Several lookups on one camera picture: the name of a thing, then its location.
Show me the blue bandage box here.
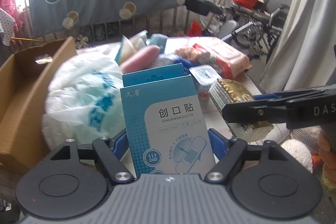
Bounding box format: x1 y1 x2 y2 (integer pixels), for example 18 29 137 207
120 63 215 177

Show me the gold tissue pack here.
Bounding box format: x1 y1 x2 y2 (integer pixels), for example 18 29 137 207
209 79 273 143

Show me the yogurt cup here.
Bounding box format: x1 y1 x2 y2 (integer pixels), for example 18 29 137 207
189 65 221 97

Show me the pink sponge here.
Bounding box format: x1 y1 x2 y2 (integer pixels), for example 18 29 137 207
120 45 160 74

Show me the teal towel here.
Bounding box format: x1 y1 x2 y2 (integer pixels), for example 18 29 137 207
149 34 168 48

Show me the white curtain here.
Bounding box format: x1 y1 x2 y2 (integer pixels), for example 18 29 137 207
259 0 335 93

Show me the white plastic shopping bag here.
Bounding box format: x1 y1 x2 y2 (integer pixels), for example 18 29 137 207
42 51 125 149

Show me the wet wipes pack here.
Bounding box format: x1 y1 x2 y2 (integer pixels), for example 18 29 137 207
174 43 252 79

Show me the wheelchair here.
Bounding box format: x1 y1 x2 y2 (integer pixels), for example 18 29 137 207
224 0 292 59

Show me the brown cardboard box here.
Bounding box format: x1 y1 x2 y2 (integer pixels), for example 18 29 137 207
1 36 76 174

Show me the black padded seat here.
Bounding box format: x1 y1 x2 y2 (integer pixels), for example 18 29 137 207
184 0 223 16

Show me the polka dot cloth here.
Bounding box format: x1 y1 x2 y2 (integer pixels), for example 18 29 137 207
0 9 15 47

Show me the pink hanging garment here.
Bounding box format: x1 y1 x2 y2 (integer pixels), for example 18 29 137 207
1 0 23 36

